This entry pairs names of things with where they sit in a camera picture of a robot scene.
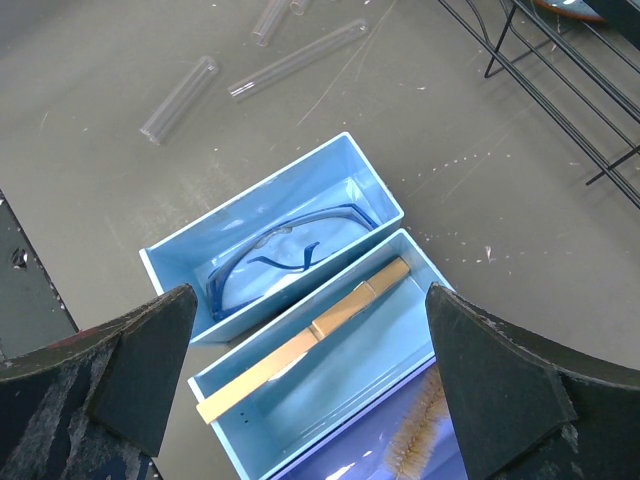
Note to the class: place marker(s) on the light blue left bin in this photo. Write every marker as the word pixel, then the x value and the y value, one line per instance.
pixel 337 172

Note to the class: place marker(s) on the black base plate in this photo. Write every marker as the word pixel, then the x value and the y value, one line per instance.
pixel 33 314

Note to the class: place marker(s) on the light blue middle bin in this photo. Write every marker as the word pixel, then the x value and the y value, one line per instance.
pixel 355 366

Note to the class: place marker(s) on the wire test tube brush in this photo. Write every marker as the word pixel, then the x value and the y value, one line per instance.
pixel 413 443

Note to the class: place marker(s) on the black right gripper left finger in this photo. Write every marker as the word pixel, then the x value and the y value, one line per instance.
pixel 95 405

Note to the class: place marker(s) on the wooden test tube holder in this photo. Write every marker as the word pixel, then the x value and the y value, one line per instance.
pixel 362 297

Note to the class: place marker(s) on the blue ceramic plate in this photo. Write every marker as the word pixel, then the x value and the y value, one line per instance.
pixel 577 9

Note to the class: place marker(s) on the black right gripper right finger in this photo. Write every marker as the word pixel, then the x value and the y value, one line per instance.
pixel 526 407

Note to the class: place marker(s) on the light blue bin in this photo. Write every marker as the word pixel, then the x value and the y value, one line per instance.
pixel 355 366
pixel 337 172

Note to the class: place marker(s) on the short glass test tube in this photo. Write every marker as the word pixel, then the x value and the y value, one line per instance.
pixel 179 101

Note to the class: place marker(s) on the black wire basket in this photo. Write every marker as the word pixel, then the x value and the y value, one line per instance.
pixel 584 75

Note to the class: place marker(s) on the blue safety goggles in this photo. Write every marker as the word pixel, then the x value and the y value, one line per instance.
pixel 279 254

